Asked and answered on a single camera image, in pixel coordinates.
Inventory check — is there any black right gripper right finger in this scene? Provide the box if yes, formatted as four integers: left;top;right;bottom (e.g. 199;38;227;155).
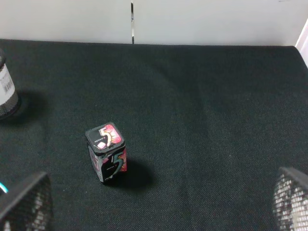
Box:
272;167;308;231

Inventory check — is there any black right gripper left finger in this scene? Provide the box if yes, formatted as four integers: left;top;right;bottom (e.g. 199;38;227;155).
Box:
0;172;53;231

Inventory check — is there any black gum tin box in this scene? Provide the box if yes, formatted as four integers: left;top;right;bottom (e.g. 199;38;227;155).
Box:
85;122;128;184

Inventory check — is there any black table cloth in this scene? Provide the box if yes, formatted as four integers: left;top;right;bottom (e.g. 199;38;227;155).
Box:
0;40;308;231

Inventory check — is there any black mesh pen holder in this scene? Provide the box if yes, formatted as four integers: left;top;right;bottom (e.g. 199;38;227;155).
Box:
0;49;20;119

